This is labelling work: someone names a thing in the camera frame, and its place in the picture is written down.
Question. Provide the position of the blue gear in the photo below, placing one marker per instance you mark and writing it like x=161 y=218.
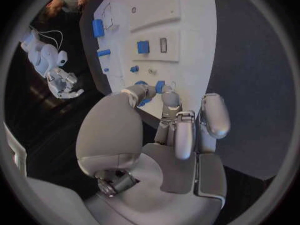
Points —
x=140 y=83

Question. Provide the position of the large blue block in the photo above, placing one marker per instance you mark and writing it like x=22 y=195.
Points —
x=97 y=28

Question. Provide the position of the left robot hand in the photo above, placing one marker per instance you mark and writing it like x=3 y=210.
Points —
x=145 y=172

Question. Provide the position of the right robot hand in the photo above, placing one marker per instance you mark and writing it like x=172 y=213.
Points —
x=62 y=84

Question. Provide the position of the blue short cylinder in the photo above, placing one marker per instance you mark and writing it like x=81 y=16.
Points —
x=160 y=86

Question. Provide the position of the blue square block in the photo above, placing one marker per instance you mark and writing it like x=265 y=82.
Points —
x=143 y=47

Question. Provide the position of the small blue peg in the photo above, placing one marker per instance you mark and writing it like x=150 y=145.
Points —
x=106 y=70

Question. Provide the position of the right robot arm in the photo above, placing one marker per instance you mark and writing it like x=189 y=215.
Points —
x=44 y=50

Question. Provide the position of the blue plug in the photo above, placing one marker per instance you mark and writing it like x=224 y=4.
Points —
x=134 y=68

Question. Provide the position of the white task board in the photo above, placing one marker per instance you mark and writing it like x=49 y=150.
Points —
x=164 y=41

